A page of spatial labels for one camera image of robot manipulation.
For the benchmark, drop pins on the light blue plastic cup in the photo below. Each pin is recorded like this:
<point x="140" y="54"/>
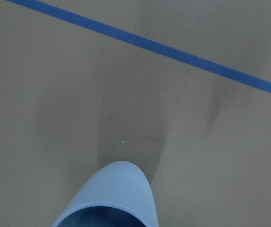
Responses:
<point x="118" y="195"/>

